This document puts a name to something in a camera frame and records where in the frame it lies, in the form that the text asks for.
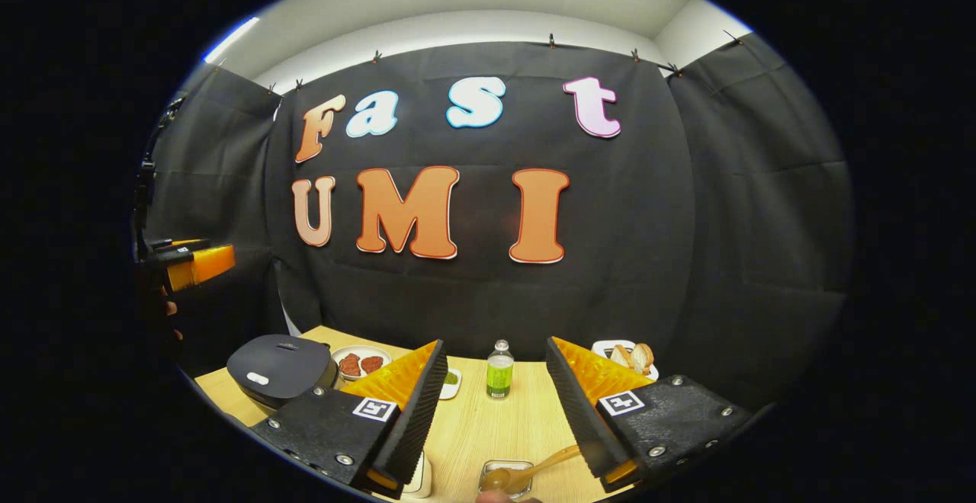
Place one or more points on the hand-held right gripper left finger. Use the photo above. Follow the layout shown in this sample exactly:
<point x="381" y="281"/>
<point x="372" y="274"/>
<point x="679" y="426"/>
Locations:
<point x="419" y="419"/>

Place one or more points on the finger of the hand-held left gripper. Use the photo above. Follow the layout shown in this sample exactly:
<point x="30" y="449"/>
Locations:
<point x="206" y="265"/>
<point x="179" y="245"/>

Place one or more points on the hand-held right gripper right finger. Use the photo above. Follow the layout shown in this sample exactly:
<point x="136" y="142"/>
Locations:
<point x="583" y="419"/>

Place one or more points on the brown wooden spoon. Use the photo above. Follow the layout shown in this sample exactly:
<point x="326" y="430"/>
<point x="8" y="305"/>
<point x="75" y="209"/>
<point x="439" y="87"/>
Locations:
<point x="496" y="478"/>

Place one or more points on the dark grey rice cooker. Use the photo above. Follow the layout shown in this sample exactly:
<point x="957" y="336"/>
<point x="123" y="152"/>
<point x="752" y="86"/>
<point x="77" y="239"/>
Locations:
<point x="278" y="366"/>

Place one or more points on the white divided dish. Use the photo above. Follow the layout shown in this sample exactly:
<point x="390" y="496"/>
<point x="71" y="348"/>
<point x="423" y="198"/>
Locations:
<point x="451" y="390"/>

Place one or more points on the clear glass container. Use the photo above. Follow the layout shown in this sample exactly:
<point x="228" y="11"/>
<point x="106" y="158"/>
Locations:
<point x="421" y="480"/>

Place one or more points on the red meat piece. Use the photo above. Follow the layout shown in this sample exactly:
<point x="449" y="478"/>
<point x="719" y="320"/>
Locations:
<point x="349" y="366"/>
<point x="371" y="363"/>

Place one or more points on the bread slice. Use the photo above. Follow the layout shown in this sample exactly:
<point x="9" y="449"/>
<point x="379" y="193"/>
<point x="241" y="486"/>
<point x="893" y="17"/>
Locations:
<point x="643" y="357"/>
<point x="621" y="356"/>

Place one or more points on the white toaster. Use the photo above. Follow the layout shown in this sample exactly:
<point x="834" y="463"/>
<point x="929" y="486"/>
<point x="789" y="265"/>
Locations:
<point x="606" y="347"/>

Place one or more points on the green label drink bottle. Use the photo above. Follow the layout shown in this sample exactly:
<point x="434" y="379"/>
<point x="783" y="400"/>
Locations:
<point x="499" y="381"/>

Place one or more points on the round white plate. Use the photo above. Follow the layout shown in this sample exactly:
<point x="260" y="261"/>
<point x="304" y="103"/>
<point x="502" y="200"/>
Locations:
<point x="362" y="350"/>

